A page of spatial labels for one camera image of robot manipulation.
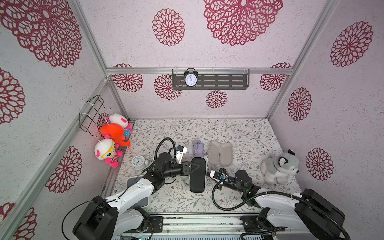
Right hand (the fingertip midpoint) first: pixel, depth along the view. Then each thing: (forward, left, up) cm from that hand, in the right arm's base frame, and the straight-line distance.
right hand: (205, 171), depth 77 cm
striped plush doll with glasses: (+9, +53, +6) cm, 54 cm away
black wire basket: (+19, +59, +21) cm, 65 cm away
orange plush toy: (+21, +53, +6) cm, 57 cm away
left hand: (+1, +4, +3) cm, 5 cm away
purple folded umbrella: (+22, +4, -11) cm, 25 cm away
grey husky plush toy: (+3, -38, 0) cm, 38 cm away
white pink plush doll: (+31, +53, +5) cm, 62 cm away
